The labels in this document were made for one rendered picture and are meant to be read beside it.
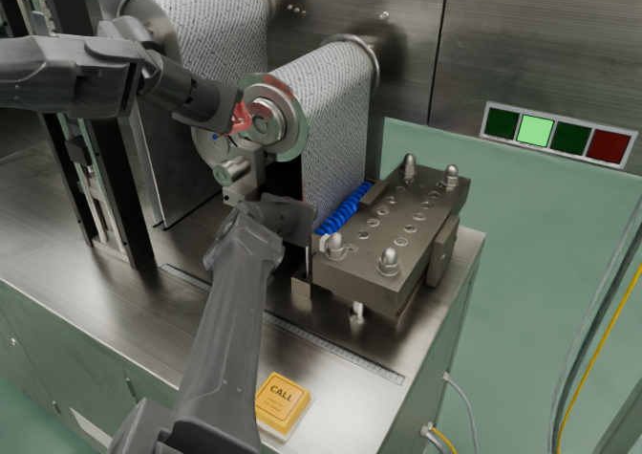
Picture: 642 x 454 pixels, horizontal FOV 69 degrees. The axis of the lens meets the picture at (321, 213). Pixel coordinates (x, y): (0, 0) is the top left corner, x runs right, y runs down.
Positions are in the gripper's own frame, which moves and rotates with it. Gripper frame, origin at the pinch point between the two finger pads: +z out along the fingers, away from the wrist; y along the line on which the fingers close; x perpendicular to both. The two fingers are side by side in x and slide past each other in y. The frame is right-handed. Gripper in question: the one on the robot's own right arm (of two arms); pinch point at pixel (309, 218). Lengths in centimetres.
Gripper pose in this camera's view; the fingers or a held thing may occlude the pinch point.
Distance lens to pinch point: 84.4
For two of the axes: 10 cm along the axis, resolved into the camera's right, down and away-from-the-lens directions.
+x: 2.6, -9.6, -1.4
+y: 8.6, 3.0, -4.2
